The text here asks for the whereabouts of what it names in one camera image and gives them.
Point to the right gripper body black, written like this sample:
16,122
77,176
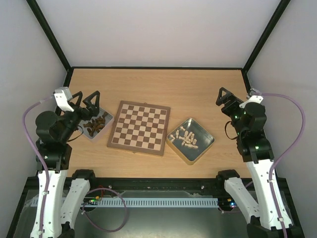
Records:
229,103

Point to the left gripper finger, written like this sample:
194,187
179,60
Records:
76,100
92,102

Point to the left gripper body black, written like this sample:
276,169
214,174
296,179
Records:
85,115

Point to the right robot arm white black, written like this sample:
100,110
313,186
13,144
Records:
265,215

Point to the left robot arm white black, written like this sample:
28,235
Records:
55,217

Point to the silver tin with dark pieces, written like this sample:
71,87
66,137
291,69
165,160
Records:
97,126

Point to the gold tin with light pieces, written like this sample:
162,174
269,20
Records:
190,141

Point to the wooden chess board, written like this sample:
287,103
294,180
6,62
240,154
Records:
140,128

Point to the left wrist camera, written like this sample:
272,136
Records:
64,91

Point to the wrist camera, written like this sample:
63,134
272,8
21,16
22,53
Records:
64,91
254,96

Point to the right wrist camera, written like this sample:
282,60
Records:
254,96

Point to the black aluminium frame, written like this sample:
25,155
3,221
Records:
36,10

